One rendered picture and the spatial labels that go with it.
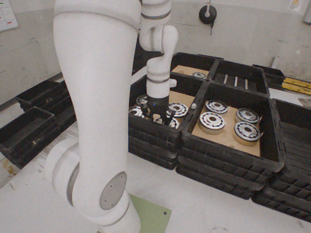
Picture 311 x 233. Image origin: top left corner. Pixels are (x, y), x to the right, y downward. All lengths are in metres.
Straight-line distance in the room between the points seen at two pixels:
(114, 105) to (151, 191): 0.47
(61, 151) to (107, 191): 0.08
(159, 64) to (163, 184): 0.42
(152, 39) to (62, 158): 0.33
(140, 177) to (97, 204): 0.43
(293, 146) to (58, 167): 0.76
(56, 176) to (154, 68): 0.35
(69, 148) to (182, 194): 0.46
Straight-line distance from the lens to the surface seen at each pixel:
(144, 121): 0.49
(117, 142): 0.18
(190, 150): 0.50
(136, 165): 0.65
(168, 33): 0.41
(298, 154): 0.75
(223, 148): 0.45
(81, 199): 0.20
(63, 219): 0.64
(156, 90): 0.46
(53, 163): 0.23
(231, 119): 0.73
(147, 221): 0.49
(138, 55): 2.06
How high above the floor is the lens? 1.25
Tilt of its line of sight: 39 degrees down
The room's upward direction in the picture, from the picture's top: straight up
